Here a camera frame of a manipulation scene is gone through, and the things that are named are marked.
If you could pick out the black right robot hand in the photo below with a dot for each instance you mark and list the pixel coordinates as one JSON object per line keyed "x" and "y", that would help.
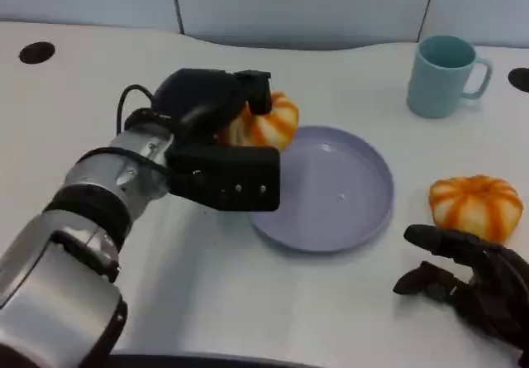
{"x": 492, "y": 289}

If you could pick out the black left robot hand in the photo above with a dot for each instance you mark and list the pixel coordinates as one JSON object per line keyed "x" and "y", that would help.
{"x": 194, "y": 99}

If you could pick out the orange and white bread roll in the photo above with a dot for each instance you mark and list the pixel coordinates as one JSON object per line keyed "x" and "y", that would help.
{"x": 475, "y": 204}
{"x": 273, "y": 124}

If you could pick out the lilac plate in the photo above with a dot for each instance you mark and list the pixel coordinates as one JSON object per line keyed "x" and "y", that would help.
{"x": 339, "y": 194}

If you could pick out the pale green mug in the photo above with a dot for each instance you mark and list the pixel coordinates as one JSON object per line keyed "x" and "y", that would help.
{"x": 438, "y": 80}

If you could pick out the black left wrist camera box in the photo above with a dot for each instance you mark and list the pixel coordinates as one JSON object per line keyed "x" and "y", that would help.
{"x": 227, "y": 178}

